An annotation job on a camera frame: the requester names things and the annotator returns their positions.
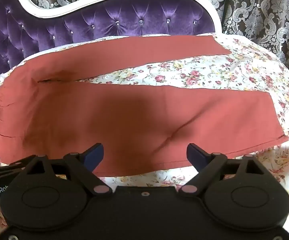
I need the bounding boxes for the terracotta red pants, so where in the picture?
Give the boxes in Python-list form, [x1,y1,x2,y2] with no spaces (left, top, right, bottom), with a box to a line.
[0,35,288,176]

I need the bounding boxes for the floral bedsheet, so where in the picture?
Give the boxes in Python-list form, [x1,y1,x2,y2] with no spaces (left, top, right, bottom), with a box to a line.
[0,32,289,240]

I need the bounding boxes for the grey damask curtain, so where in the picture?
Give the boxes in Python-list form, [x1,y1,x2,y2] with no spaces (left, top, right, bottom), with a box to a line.
[22,0,289,73]

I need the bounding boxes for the purple tufted headboard white frame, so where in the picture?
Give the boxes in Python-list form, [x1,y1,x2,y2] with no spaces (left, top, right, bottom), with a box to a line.
[0,0,221,88]

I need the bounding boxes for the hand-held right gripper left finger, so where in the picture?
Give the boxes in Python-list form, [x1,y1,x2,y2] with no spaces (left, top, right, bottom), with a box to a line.
[23,143,113,197]

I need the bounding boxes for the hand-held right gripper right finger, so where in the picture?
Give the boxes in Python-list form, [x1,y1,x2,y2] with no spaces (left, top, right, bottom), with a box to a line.
[179,143,265,198]

